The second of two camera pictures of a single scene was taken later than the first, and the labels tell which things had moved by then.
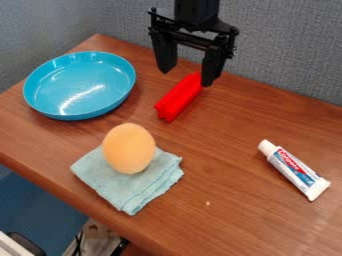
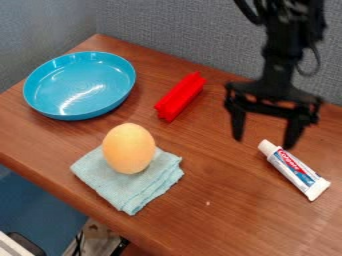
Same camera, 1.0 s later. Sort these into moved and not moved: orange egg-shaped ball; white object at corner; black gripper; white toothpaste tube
Moved: black gripper
Not moved: orange egg-shaped ball; white toothpaste tube; white object at corner
